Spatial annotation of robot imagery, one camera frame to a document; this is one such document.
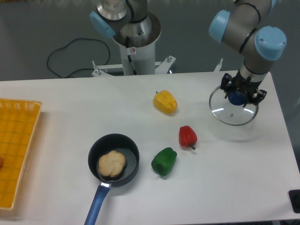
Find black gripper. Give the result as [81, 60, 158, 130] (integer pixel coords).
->
[220, 70, 267, 108]

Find glass pot lid blue knob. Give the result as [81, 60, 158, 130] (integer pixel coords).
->
[209, 85, 259, 126]

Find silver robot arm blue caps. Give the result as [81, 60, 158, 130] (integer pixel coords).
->
[90, 0, 287, 106]

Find red bell pepper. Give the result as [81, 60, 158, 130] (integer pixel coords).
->
[179, 126, 198, 150]

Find yellow bell pepper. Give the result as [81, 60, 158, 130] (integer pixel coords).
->
[152, 90, 178, 115]

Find green bell pepper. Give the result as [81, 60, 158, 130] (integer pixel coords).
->
[151, 147, 177, 176]

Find black corner clamp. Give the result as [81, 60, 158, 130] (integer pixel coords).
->
[288, 189, 300, 214]

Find round bread loaf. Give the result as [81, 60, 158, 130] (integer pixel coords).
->
[98, 150, 127, 179]

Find yellow woven basket tray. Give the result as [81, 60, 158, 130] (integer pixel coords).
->
[0, 98, 42, 210]

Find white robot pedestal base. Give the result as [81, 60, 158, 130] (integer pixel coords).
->
[90, 11, 176, 75]

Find black pot blue handle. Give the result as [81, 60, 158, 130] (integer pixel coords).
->
[85, 134, 140, 225]

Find black floor cable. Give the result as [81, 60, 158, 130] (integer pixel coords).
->
[46, 37, 111, 79]

